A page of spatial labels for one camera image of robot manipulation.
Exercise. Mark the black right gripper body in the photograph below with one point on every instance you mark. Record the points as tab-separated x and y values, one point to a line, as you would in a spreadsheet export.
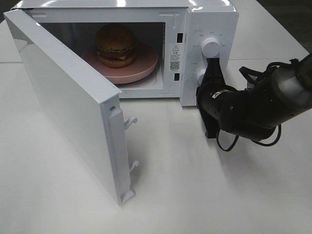
209	106

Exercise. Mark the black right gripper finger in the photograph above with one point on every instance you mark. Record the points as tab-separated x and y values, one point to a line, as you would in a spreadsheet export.
209	73
218	75

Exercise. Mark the white microwave knob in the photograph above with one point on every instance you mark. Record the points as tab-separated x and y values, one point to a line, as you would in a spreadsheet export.
200	75
210	46

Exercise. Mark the pink round plate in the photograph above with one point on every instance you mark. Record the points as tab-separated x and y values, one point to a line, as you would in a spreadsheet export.
145	63

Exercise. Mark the toy hamburger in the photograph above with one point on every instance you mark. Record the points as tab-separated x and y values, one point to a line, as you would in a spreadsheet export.
116	45

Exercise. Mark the white microwave door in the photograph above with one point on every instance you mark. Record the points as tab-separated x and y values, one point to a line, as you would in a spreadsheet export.
80	101

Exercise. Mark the white microwave oven body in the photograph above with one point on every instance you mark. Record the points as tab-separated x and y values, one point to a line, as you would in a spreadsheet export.
175	28

